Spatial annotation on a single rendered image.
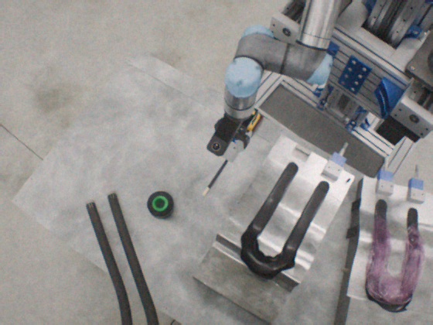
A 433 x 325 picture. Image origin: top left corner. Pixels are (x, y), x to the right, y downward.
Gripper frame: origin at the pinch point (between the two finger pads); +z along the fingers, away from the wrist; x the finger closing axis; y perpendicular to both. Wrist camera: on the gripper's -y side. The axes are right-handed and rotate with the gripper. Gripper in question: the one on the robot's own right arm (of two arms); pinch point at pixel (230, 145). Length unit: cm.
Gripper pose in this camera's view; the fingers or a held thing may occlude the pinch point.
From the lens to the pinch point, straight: 118.0
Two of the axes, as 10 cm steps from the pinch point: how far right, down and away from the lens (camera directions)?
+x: -8.5, -5.0, 1.8
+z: -0.2, 3.7, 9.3
